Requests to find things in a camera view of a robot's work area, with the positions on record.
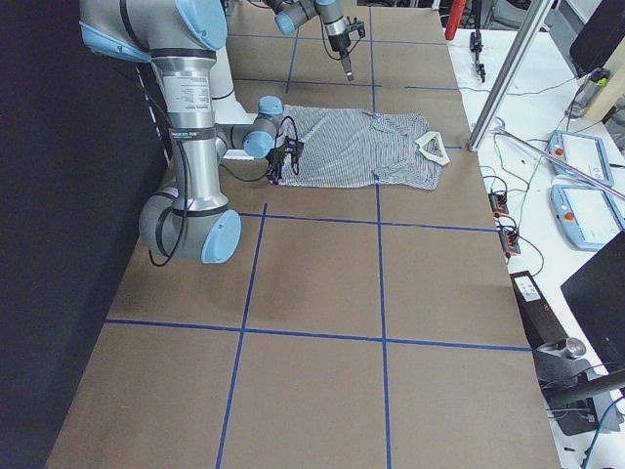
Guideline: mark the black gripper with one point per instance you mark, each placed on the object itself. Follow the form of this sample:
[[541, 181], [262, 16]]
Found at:
[[338, 43], [276, 157]]

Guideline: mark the navy white striped polo shirt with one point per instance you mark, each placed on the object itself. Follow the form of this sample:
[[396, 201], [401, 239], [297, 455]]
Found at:
[[354, 148]]

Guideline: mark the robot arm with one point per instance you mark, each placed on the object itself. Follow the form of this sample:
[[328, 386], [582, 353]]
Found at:
[[290, 15], [184, 42]]

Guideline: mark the red cylinder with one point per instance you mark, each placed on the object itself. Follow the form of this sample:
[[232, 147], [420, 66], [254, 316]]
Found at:
[[455, 15]]

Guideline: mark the black tripod clamp tool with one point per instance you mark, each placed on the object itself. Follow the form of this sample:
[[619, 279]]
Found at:
[[476, 49]]

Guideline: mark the metal reacher grabber tool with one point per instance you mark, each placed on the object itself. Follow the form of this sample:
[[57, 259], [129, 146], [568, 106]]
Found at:
[[500, 129]]

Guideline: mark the orange black connector block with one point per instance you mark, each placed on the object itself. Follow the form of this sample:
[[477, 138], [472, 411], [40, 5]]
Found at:
[[498, 204]]

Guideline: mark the far blue teach pendant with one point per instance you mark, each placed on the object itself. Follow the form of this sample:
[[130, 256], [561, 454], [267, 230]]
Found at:
[[583, 152]]

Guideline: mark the blue teach pendant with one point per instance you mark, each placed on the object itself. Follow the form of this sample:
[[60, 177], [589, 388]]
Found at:
[[588, 217], [583, 152]]

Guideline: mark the near blue teach pendant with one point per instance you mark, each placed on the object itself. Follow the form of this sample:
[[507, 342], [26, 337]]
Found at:
[[588, 217]]

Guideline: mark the black box with label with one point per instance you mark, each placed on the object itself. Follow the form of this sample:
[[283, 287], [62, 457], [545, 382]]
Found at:
[[541, 326]]

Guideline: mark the black monitor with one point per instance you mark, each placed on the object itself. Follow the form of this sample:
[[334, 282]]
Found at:
[[595, 296]]

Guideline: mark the aluminium frame post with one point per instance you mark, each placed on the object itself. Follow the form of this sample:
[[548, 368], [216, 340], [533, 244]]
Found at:
[[524, 38]]

